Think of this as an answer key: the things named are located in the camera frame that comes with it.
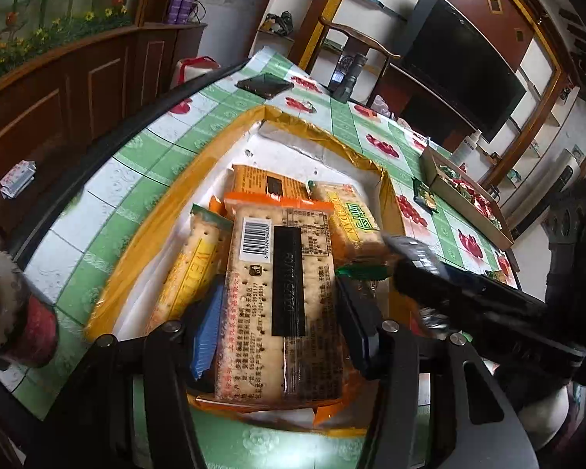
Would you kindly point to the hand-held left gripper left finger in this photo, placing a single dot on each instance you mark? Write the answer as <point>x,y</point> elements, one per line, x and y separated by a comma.
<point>207,332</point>

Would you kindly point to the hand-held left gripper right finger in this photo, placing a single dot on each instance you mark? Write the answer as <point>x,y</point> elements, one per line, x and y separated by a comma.
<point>359,322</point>

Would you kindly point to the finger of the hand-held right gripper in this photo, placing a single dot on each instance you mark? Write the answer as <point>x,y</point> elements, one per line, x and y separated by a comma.
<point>429,288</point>

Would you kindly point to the plain green snack packet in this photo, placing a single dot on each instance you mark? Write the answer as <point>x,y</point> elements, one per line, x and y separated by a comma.
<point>361,271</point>

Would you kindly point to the yellow cracker packet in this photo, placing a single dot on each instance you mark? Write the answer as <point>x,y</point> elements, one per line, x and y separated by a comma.
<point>190,273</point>

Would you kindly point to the orange edged clear cracker packet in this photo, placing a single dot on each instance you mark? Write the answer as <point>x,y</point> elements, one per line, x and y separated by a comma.
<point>263,303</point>

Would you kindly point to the green cracker packet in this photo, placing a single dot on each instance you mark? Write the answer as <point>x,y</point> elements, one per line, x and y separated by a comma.
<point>356,224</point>

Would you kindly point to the orange barcode packet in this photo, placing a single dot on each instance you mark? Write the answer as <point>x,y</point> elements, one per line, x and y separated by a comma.
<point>254,180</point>

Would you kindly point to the white foam box yellow tape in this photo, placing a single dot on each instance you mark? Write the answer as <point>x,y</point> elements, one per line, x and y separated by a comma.
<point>273,151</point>

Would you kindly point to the small dark green packet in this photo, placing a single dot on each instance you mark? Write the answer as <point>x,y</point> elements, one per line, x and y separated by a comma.
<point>425,195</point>
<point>497,277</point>

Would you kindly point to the cardboard box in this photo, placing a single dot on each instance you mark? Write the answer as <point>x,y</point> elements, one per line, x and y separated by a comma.
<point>449,195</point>

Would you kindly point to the pile of red green packets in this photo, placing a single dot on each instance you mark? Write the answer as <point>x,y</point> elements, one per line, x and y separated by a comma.
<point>473,195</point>

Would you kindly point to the white spray bottle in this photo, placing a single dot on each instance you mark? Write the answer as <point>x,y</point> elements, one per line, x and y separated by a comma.
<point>464,151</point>

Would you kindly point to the green fruit print tablecloth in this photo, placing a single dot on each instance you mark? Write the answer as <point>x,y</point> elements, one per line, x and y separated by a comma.
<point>127,185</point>

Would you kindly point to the red white fuzzy item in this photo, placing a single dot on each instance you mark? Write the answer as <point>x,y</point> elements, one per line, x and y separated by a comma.
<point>34,332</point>

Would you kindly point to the brown television cabinet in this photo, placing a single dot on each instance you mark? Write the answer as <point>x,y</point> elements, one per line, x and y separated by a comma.
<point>420,107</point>

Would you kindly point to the grey flashlight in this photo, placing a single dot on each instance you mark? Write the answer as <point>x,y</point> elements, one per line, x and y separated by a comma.
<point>349,83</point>

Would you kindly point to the black television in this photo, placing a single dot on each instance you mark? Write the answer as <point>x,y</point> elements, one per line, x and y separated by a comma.
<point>459,58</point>

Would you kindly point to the white tissue pack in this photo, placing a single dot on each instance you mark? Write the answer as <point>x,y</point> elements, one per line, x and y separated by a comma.
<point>17,179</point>

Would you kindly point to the dark phone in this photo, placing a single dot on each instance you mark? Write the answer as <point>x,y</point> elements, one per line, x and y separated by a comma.
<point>263,85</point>

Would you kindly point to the red and white bag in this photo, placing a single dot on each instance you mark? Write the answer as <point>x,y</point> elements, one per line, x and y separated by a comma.
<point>195,71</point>

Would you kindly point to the wooden chair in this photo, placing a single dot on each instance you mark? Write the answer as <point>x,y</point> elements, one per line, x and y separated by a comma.
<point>351,34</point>

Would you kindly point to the dark small gadget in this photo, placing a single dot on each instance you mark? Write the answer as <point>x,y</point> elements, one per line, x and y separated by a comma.
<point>279,23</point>

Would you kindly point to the purple bottle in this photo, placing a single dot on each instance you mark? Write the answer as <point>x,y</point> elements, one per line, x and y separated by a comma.
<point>188,7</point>
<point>176,7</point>

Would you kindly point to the black metal frame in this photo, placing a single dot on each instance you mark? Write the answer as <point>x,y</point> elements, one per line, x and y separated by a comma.
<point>566,234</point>

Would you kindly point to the wooden wall shelf unit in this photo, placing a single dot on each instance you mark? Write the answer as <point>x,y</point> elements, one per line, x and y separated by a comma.
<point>542,107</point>

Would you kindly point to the flower wall mural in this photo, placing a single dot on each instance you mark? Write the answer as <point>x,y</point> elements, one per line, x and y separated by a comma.
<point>53,10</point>

